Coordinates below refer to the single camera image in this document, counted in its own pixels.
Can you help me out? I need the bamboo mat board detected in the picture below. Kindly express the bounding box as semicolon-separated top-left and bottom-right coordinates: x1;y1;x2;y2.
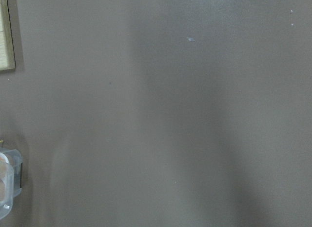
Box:
0;0;16;71

